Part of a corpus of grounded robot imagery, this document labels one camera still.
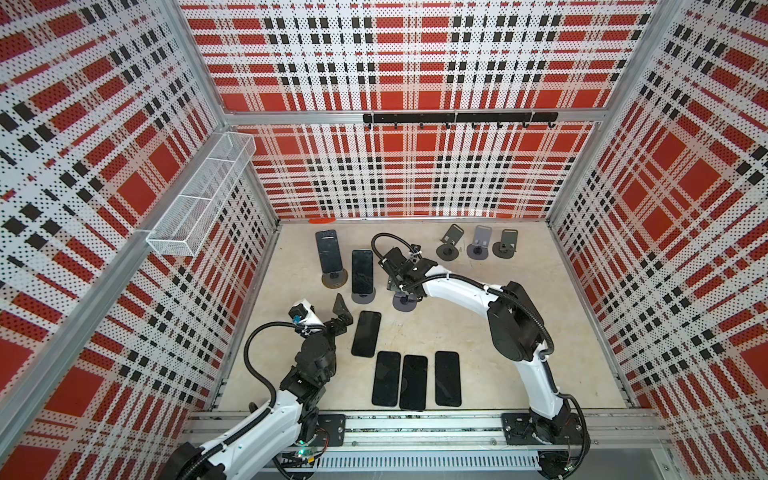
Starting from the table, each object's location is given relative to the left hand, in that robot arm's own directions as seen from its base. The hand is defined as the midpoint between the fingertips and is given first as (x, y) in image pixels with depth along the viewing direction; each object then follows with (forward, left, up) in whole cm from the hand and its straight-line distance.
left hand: (329, 304), depth 81 cm
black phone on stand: (+21, +3, -2) cm, 21 cm away
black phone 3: (-16, -23, -15) cm, 32 cm away
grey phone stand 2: (+11, -7, -15) cm, 19 cm away
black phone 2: (-2, -9, -14) cm, 17 cm away
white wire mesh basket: (+25, +48, +6) cm, 54 cm away
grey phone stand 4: (+30, -38, -14) cm, 50 cm away
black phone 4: (-16, -16, -11) cm, 25 cm away
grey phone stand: (+19, +3, -15) cm, 24 cm away
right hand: (+12, -22, -7) cm, 26 cm away
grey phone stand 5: (+30, -60, -11) cm, 68 cm away
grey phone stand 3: (+8, -21, -12) cm, 25 cm away
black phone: (+14, -8, -4) cm, 17 cm away
